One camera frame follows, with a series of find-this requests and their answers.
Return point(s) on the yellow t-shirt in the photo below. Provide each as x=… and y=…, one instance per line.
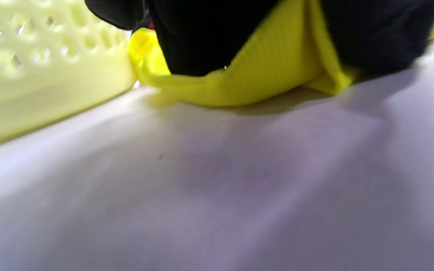
x=277, y=64

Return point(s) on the person's left hand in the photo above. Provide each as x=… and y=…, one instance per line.
x=202, y=37

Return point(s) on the yellow perforated plastic basket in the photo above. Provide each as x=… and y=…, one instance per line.
x=51, y=86

